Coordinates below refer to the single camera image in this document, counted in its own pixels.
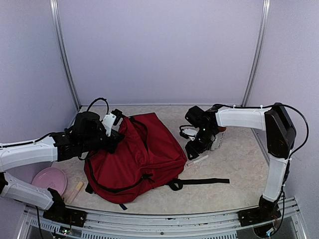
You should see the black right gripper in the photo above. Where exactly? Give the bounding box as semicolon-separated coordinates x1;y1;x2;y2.
184;126;216;160

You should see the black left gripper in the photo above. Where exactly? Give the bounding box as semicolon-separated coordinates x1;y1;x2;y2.
80;125;125;154

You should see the pink capped pen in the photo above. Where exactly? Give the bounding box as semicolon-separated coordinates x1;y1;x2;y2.
187;155;209;167

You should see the dark red student backpack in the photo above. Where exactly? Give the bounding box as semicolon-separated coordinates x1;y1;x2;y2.
84;113;230;205

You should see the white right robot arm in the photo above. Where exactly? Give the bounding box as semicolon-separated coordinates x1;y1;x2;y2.
185;103;297;221

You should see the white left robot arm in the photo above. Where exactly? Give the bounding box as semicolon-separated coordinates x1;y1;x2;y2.
0;112;124;222

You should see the white floral mug orange inside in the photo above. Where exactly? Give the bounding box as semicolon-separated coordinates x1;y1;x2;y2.
210;127;227;151

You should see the blue capped white marker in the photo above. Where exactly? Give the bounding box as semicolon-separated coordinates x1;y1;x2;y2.
119;204;128;211

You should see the yellow capped clear tube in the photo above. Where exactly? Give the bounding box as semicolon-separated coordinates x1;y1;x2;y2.
67;181;84;204

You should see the pink plastic plate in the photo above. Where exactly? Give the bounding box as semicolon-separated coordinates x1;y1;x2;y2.
31;167;67;195

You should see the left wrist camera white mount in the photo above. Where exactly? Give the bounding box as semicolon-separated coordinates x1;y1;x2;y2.
102;109;124;136

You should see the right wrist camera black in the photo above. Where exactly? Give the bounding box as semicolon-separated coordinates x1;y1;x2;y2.
179;125;198;141

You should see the aluminium corner post left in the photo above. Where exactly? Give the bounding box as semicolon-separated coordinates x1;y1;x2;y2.
50;0;81;111

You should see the aluminium corner post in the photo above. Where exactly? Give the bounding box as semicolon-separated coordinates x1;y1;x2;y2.
241;0;271;107
50;0;81;111

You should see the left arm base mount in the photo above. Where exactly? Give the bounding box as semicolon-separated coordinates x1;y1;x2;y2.
43;188;87;228

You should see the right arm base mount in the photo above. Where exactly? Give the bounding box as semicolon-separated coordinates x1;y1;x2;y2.
237;194;282;227

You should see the aluminium front frame rail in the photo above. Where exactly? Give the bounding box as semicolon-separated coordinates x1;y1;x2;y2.
17;198;307;239

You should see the aluminium corner post right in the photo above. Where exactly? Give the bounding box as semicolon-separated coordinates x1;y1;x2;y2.
241;0;271;107

